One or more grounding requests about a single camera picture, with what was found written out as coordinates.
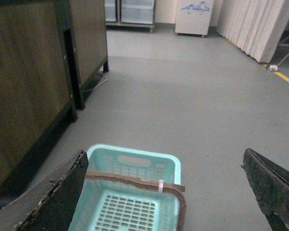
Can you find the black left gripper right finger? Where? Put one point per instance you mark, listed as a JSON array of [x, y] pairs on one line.
[[270, 185]]

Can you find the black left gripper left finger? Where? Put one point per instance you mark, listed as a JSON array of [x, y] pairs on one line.
[[50, 204]]

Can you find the light teal plastic basket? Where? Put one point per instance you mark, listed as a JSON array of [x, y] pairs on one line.
[[114, 206]]

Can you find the brown basket handle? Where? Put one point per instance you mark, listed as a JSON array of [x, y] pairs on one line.
[[148, 185]]

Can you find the white zip tie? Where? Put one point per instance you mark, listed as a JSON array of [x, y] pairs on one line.
[[160, 186]]

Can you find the wooden display stand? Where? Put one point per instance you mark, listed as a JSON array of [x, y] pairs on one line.
[[50, 54]]

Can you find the white folding partition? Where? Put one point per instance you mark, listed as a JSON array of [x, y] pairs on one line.
[[254, 26]]

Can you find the white chest freezer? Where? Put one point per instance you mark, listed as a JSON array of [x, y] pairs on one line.
[[193, 17]]

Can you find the glass door refrigerator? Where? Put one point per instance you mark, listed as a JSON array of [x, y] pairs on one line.
[[130, 13]]

